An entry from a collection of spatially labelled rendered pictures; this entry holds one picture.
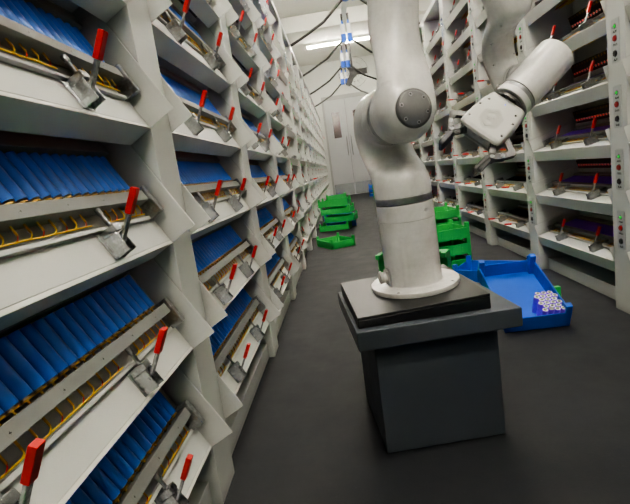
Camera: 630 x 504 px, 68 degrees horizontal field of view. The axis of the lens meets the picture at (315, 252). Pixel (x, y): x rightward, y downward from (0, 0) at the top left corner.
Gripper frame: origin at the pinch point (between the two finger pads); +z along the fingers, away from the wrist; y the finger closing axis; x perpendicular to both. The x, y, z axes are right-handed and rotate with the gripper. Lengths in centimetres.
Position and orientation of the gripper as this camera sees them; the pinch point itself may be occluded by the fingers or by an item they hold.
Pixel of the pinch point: (459, 156)
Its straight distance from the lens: 106.2
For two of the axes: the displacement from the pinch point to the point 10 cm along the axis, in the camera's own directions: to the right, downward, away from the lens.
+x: 2.1, 2.7, 9.4
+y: 6.9, 6.4, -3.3
